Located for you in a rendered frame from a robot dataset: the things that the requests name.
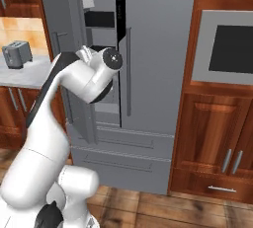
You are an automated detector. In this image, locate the grey fridge door open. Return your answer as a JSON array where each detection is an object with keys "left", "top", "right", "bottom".
[{"left": 37, "top": 0, "right": 99, "bottom": 145}]

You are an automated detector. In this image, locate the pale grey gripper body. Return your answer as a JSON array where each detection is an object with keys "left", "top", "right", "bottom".
[{"left": 75, "top": 44, "right": 99, "bottom": 65}]

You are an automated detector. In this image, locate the wooden cupboard door below oven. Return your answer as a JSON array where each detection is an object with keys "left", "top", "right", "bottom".
[
  {"left": 173, "top": 93, "right": 252, "bottom": 178},
  {"left": 232, "top": 107, "right": 253, "bottom": 180}
]

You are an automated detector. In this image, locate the grey fridge drawer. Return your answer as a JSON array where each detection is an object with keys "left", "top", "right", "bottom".
[
  {"left": 70, "top": 145, "right": 173, "bottom": 196},
  {"left": 66, "top": 122, "right": 176, "bottom": 163}
]

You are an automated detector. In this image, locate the short grey fridge door handle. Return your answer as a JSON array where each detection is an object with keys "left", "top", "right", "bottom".
[{"left": 51, "top": 31, "right": 69, "bottom": 59}]

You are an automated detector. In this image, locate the long grey fridge door handle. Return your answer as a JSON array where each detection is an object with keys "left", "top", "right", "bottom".
[{"left": 126, "top": 27, "right": 132, "bottom": 117}]

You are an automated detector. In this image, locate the white box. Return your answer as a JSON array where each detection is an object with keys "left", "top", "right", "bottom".
[{"left": 81, "top": 0, "right": 96, "bottom": 11}]

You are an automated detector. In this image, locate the grey fridge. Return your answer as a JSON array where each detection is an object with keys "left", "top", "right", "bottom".
[{"left": 37, "top": 0, "right": 199, "bottom": 196}]

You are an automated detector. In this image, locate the grey fridge door closed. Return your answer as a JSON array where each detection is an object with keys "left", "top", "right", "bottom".
[{"left": 118, "top": 0, "right": 199, "bottom": 138}]

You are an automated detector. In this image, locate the silver drawer handle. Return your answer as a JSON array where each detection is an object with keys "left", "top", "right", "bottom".
[{"left": 208, "top": 185, "right": 238, "bottom": 193}]

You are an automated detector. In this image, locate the wooden drawer front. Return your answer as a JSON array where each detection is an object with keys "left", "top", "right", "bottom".
[{"left": 168, "top": 168, "right": 253, "bottom": 204}]

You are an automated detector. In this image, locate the grey toaster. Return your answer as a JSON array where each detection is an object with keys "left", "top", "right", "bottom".
[{"left": 1, "top": 40, "right": 34, "bottom": 70}]

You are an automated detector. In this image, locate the silver built-in oven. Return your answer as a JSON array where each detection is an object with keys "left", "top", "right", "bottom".
[{"left": 192, "top": 9, "right": 253, "bottom": 86}]

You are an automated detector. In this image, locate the wooden base cupboard door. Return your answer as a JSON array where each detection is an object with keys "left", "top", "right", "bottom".
[
  {"left": 17, "top": 87, "right": 42, "bottom": 131},
  {"left": 0, "top": 86, "right": 22, "bottom": 150}
]

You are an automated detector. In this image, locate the grey fridge drawer handle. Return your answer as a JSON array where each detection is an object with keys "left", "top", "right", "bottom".
[
  {"left": 97, "top": 136, "right": 155, "bottom": 150},
  {"left": 83, "top": 154, "right": 154, "bottom": 174}
]

